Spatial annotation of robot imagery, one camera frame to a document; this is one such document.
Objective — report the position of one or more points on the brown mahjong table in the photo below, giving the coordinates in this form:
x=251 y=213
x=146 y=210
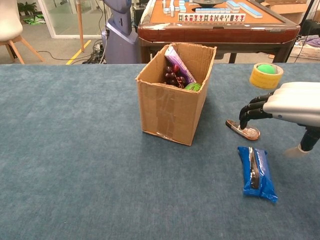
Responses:
x=212 y=32

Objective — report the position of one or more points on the dark red grape bunch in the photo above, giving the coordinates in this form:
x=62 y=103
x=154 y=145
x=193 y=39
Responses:
x=172 y=77

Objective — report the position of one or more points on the blue white mahjong tile row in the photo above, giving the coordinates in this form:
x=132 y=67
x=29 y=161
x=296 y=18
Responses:
x=251 y=10
x=172 y=8
x=233 y=5
x=212 y=10

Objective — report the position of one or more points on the white wooden leg chair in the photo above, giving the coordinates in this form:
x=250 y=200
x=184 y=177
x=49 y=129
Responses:
x=8 y=22

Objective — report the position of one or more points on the green ball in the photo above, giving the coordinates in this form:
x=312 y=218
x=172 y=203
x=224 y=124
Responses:
x=266 y=69

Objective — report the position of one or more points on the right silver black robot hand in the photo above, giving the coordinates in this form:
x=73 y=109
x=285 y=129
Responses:
x=295 y=102

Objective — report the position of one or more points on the blue felt table mat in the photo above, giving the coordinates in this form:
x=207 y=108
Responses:
x=75 y=150

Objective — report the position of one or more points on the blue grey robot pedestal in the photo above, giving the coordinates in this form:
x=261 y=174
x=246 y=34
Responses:
x=120 y=37

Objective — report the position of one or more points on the brown cardboard carton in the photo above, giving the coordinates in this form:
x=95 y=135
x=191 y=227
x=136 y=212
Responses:
x=287 y=7

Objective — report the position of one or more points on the yellow tape roll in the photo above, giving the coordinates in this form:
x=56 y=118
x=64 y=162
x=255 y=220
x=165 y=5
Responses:
x=262 y=81

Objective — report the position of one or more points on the white plastic basket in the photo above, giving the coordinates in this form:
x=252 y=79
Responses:
x=307 y=52

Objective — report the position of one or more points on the blue cookie snack pack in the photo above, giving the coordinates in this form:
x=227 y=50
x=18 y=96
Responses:
x=265 y=175

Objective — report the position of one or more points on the small brown oval object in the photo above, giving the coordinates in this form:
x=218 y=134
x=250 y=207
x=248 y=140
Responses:
x=251 y=133

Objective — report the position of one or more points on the purple white tube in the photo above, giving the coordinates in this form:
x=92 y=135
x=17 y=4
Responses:
x=178 y=63

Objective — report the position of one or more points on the face-up mahjong tile row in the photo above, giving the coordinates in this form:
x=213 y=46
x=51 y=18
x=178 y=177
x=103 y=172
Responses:
x=212 y=17

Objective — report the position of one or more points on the wooden pole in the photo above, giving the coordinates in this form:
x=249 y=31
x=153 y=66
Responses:
x=80 y=25

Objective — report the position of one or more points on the brown cardboard box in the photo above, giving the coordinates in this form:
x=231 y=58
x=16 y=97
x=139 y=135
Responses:
x=170 y=112

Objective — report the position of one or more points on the green potted plant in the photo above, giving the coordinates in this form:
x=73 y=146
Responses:
x=27 y=7

